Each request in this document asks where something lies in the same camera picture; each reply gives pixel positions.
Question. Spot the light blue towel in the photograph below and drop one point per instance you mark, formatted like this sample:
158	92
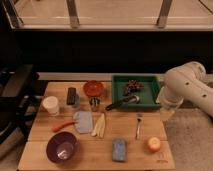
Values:
84	121

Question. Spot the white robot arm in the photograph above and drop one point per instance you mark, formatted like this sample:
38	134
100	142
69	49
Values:
186	82

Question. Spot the red bowl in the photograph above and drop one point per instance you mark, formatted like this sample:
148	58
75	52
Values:
93	88

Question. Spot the purple bowl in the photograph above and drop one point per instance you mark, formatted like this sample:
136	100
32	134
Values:
61	147

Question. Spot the small metal cup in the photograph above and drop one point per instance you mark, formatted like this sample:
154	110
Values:
94	103

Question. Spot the brown pine cone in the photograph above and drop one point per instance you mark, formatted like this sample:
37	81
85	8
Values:
132	86

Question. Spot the black rectangular block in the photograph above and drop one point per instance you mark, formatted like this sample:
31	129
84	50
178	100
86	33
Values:
71	96

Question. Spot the green plastic tray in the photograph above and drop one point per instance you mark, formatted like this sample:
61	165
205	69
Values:
148	92

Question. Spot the peeled banana pieces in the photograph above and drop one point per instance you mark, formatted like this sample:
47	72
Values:
99	127

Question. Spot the metal fork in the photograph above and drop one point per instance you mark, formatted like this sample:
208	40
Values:
139	121

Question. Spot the orange carrot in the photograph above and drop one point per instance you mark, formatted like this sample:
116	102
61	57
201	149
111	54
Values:
62	125

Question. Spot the white cup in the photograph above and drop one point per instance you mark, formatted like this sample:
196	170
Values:
51	104

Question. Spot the blue sponge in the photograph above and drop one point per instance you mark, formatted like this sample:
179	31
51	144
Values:
119	150

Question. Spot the orange fruit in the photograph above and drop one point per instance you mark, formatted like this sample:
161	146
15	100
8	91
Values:
154	144

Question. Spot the black chair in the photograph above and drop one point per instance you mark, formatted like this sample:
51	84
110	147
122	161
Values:
16	94

